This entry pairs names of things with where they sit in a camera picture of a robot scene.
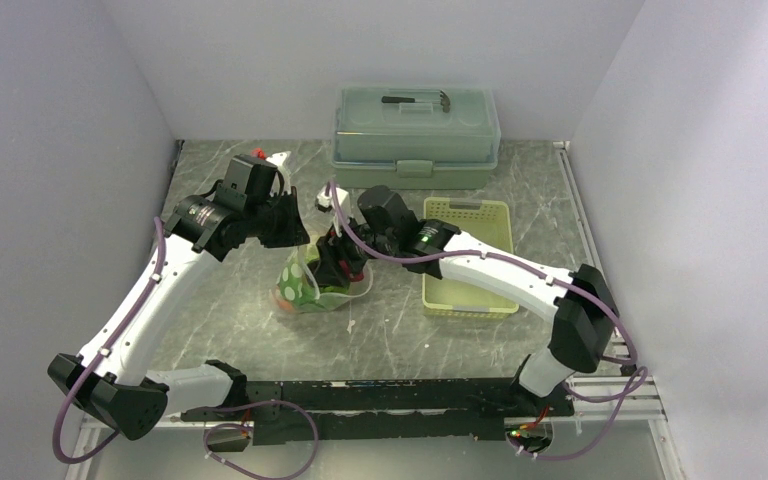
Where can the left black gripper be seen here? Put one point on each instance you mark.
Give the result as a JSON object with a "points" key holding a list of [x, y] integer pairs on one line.
{"points": [[291, 236]]}

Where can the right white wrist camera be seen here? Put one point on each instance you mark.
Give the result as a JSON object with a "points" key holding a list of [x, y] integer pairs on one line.
{"points": [[326, 201]]}

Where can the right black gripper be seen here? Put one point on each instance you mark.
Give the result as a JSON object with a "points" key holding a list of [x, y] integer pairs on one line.
{"points": [[329, 269]]}

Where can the aluminium rail frame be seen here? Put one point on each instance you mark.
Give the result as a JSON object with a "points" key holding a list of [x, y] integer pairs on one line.
{"points": [[630, 396]]}

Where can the green plastic toolbox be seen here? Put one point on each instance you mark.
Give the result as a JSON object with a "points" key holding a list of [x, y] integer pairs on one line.
{"points": [[418, 138]]}

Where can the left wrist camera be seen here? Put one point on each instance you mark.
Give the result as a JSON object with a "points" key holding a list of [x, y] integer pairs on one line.
{"points": [[280, 160]]}

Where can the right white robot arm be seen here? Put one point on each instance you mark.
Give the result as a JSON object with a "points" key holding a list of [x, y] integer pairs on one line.
{"points": [[578, 304]]}

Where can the orange peach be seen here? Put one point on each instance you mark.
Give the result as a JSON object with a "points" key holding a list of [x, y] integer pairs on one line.
{"points": [[286, 306]]}

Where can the clear dotted zip bag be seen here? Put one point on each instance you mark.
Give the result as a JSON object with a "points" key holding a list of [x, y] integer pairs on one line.
{"points": [[307, 257]]}

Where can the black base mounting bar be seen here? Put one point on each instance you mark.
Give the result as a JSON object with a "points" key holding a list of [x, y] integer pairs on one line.
{"points": [[478, 408]]}

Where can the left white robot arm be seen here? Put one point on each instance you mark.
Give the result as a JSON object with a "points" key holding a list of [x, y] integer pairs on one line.
{"points": [[145, 311]]}

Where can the green cabbage leaf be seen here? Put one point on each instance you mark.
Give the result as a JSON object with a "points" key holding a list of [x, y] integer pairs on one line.
{"points": [[295, 285]]}

